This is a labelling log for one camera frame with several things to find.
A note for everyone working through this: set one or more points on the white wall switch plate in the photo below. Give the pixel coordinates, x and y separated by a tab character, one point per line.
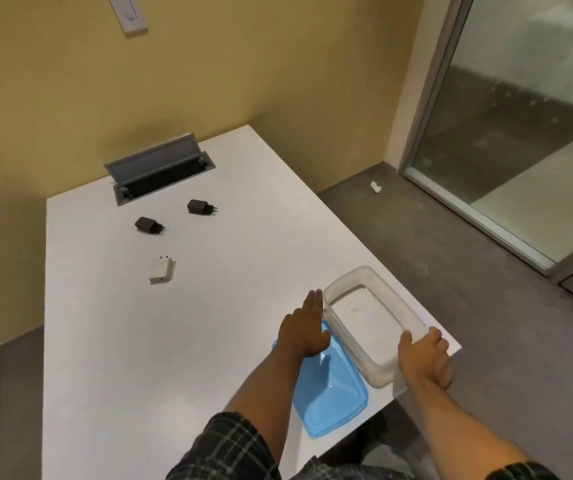
127	12

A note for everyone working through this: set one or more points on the black plug charger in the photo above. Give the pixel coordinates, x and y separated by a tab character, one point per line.
149	225
201	207

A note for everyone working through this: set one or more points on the clear plastic food container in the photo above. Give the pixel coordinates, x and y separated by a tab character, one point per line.
366	319

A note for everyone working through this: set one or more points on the glass door with grey frame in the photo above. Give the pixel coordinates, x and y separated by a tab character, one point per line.
516	124

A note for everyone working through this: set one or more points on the person's dark trousers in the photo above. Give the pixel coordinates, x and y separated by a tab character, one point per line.
366	444

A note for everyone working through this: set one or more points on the person's left thumb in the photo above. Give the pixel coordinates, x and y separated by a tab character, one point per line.
323	339

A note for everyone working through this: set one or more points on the person's left forearm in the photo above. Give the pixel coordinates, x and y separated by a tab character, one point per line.
271	384

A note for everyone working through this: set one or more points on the person's right thumb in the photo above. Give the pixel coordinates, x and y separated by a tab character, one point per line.
406	342

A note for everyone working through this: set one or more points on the dark plaid shirt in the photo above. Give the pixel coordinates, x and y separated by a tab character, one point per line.
226	452

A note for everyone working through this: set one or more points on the person's right hand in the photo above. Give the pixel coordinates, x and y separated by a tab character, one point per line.
426	364

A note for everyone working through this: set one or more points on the crumpled white paper scrap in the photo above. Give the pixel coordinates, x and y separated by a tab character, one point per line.
376	186

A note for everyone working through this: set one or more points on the white plug charger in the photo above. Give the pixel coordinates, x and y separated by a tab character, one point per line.
161	270

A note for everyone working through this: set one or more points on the person's left hand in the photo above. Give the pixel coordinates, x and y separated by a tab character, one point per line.
299	332

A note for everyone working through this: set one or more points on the blue plastic container lid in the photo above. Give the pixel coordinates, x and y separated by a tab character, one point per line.
329	394

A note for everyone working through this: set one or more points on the person's right forearm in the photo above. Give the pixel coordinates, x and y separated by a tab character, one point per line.
459	427

